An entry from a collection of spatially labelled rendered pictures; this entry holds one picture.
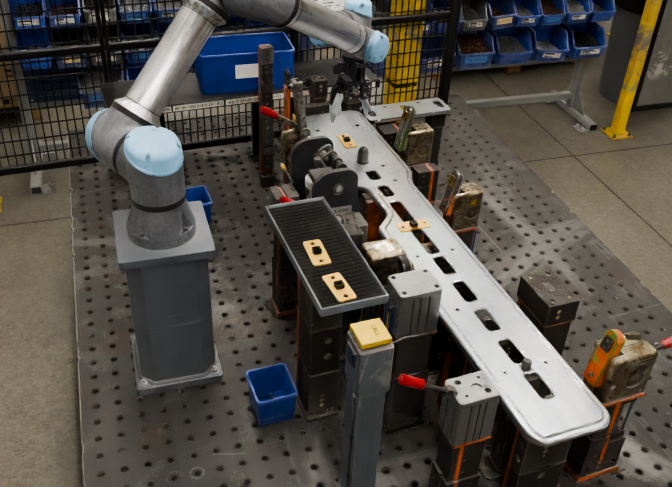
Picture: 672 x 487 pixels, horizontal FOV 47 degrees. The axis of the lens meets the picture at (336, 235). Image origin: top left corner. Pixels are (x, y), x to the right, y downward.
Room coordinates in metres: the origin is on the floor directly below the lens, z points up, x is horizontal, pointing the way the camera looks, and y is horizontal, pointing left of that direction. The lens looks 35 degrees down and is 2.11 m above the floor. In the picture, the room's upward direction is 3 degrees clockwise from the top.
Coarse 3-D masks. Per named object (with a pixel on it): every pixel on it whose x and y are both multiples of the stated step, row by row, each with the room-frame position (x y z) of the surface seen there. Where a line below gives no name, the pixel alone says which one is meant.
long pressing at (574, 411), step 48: (336, 144) 2.04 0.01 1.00; (384, 144) 2.06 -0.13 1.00; (432, 240) 1.58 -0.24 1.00; (480, 288) 1.39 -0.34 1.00; (480, 336) 1.23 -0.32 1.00; (528, 336) 1.24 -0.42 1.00; (528, 384) 1.10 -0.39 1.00; (576, 384) 1.11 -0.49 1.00; (528, 432) 0.97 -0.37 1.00; (576, 432) 0.99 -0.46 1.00
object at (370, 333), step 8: (368, 320) 1.08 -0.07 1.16; (376, 320) 1.08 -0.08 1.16; (352, 328) 1.06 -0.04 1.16; (360, 328) 1.06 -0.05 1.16; (368, 328) 1.06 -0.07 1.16; (376, 328) 1.06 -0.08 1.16; (384, 328) 1.06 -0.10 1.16; (360, 336) 1.04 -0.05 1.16; (368, 336) 1.04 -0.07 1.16; (376, 336) 1.04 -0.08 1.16; (384, 336) 1.04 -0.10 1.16; (360, 344) 1.02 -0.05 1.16; (368, 344) 1.02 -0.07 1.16; (376, 344) 1.03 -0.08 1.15
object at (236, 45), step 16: (272, 32) 2.50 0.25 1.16; (208, 48) 2.43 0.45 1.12; (224, 48) 2.45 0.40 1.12; (240, 48) 2.47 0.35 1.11; (256, 48) 2.48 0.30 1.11; (288, 48) 2.43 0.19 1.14; (208, 64) 2.28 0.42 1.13; (224, 64) 2.29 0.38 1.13; (240, 64) 2.31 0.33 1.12; (256, 64) 2.32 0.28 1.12; (288, 64) 2.36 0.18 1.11; (208, 80) 2.28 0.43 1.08; (224, 80) 2.29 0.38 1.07; (240, 80) 2.31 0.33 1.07; (256, 80) 2.32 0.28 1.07; (272, 80) 2.34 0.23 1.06
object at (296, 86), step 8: (296, 80) 2.02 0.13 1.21; (304, 80) 2.02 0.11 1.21; (288, 88) 1.99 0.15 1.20; (296, 88) 1.99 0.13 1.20; (296, 96) 1.99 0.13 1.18; (296, 104) 1.99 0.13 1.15; (296, 112) 2.01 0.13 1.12; (304, 112) 2.00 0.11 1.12; (296, 120) 2.02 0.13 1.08; (304, 120) 2.00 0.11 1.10
